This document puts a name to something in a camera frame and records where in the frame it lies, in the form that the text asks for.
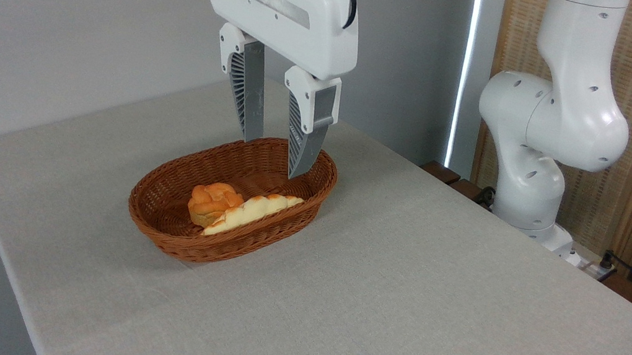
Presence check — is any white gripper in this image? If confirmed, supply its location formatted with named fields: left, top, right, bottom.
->
left=175, top=0, right=367, bottom=187

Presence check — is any long braided bread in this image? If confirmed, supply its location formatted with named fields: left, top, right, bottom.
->
left=201, top=183, right=305, bottom=250

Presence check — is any round orange bread roll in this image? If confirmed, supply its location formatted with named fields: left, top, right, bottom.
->
left=185, top=178, right=247, bottom=234

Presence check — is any brown wicker basket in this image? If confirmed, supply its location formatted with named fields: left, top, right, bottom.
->
left=121, top=117, right=343, bottom=283

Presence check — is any dark brown wooden block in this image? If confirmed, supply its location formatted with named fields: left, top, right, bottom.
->
left=445, top=176, right=499, bottom=212
left=418, top=159, right=463, bottom=187

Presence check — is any grey linen tablecloth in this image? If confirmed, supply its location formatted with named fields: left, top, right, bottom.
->
left=0, top=37, right=632, bottom=355

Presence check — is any black base cable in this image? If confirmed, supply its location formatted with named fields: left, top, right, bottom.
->
left=473, top=185, right=498, bottom=209

